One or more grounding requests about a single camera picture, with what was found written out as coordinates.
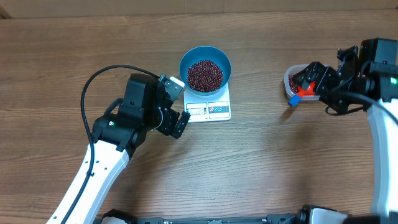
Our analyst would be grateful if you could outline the orange scoop blue handle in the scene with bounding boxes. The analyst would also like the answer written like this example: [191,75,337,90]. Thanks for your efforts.
[288,82,315,107]

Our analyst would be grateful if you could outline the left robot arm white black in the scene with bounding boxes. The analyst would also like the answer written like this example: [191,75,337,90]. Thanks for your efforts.
[48,73,190,223]

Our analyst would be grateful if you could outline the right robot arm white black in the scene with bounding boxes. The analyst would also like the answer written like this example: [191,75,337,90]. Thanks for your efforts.
[284,38,397,223]

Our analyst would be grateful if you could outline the white digital kitchen scale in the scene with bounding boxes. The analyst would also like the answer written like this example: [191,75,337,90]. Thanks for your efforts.
[183,84,232,123]

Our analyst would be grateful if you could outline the red beans in bowl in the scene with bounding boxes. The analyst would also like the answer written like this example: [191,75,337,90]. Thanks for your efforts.
[187,60,224,93]

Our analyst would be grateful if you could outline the blue metal bowl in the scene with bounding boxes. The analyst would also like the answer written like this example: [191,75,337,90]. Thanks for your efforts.
[179,46,232,96]

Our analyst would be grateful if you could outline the clear plastic bean container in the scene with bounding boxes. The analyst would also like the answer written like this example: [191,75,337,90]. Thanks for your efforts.
[284,64,319,102]

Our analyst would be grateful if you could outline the red beans in container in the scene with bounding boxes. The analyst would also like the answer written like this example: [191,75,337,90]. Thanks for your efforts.
[288,75,299,95]

